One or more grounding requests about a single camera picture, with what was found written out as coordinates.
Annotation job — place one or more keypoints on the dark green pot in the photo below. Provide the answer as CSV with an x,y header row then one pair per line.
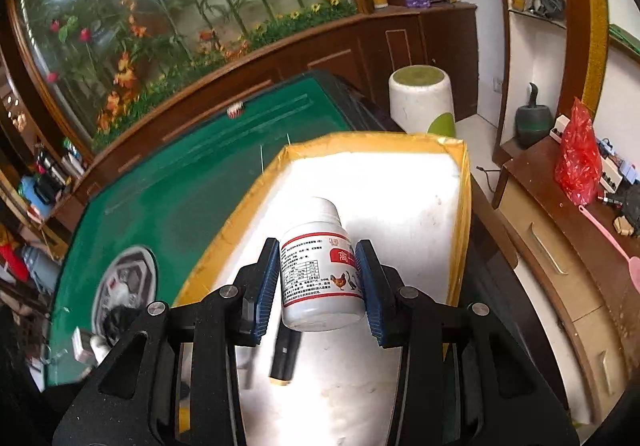
x,y
532,120

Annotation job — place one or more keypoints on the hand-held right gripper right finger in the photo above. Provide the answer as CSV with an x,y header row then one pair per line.
x,y
372,291

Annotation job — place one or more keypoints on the wooden cabinet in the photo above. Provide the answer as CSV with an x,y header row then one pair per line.
x,y
550,251

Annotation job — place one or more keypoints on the round table control panel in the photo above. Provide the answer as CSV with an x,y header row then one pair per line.
x,y
125,276

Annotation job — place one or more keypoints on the red plastic bag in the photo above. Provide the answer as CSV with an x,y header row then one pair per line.
x,y
577,160

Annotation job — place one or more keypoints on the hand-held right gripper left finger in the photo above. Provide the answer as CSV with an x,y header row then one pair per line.
x,y
265,291

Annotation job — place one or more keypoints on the blue kettle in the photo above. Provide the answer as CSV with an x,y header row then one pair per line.
x,y
32,191

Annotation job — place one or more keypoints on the green plastic object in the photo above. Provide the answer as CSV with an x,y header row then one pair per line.
x,y
442,124

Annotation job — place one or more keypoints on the artificial flower display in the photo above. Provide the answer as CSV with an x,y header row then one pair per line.
x,y
150,25

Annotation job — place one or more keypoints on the white power strip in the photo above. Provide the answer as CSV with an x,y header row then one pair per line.
x,y
612,173

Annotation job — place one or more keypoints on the black gold lipstick tube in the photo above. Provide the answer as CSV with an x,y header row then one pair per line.
x,y
284,356

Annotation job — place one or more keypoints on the blue-grey water jug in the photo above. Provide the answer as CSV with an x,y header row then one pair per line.
x,y
40,266

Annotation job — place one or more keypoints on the white round stool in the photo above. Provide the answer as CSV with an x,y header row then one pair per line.
x,y
420,95

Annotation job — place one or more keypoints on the small red white object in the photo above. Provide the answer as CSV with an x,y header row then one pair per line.
x,y
235,109

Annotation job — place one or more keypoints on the yellow taped cardboard box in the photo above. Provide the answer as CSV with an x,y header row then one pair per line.
x,y
400,206

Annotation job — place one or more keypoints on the pink fly swatter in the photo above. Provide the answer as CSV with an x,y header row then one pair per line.
x,y
620,251

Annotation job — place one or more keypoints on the white plastic bottle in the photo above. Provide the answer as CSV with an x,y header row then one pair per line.
x,y
320,286

